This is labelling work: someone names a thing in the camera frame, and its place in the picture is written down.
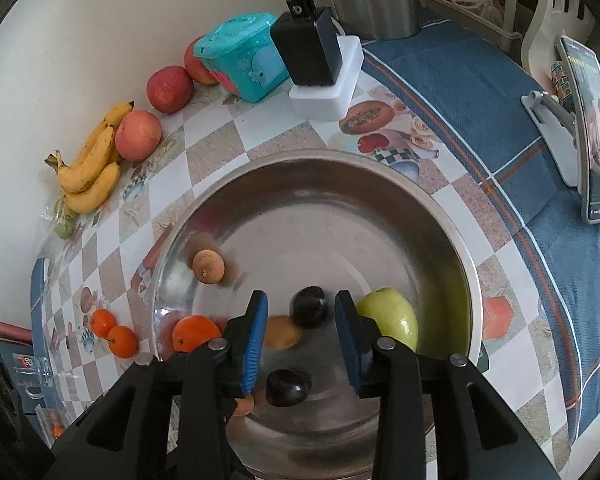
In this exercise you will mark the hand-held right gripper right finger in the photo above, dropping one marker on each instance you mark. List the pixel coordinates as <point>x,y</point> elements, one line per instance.
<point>347,345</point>

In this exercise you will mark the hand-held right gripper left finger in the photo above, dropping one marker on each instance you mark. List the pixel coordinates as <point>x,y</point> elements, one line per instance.
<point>255,345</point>

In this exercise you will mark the small brown round fruit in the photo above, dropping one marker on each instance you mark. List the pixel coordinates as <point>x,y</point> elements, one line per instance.
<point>208,266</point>
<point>282,334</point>

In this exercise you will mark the green apple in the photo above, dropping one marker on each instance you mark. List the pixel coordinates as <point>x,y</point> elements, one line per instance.
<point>392,320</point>

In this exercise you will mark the dark purple plum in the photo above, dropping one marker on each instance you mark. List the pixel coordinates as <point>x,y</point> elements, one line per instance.
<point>309,307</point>
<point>286,387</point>

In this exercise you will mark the large orange tangerine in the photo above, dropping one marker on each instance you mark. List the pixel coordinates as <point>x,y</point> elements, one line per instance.
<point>195,332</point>

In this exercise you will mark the tiny orange fruit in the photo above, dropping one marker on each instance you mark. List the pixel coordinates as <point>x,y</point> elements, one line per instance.
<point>244,406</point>

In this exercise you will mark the large steel bowl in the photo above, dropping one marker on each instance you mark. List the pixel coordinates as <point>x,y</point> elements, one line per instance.
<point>330,220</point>

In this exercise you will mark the bag of green fruits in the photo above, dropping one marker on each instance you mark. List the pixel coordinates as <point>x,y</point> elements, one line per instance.
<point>64,225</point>

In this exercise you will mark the clear packet with orange pieces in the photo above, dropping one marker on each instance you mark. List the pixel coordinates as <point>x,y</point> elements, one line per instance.
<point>52,425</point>

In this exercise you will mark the clear acrylic holder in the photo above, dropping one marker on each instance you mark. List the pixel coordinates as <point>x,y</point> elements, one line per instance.
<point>32,375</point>

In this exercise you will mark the red strip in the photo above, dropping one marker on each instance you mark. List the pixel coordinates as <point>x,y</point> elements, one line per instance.
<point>5,331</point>

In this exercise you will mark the small orange tangerine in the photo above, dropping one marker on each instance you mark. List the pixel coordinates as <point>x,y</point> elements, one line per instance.
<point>103,322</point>
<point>122,341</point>

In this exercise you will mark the yellow banana bunch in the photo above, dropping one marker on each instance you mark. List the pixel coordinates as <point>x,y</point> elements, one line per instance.
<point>92,192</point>

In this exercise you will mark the pale red apple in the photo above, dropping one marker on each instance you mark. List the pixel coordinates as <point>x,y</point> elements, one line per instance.
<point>138,136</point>

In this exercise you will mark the dark red apple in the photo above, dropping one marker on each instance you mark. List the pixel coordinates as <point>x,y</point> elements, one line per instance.
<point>197,67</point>
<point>170,89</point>

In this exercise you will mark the blue plaid cloth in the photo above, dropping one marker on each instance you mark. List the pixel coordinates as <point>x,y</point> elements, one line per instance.
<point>455,90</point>

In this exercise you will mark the teal plastic container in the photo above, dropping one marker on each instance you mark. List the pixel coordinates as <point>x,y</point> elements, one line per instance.
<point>240,60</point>

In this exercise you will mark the white phone stand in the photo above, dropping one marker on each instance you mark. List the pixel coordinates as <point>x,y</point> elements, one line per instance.
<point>555,140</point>

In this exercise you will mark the smartphone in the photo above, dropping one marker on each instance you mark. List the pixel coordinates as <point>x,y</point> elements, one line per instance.
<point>587,135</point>

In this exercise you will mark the colourful patterned box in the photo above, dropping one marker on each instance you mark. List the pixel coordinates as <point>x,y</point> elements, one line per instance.
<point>561,85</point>

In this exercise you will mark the steel kettle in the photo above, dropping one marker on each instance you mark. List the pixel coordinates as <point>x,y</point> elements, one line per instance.
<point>375,5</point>

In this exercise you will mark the pink plastic bag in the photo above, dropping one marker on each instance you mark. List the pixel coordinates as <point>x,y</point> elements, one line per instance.
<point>485,7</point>

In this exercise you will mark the white plastic rack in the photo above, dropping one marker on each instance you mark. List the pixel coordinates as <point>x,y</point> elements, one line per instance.
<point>545,30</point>

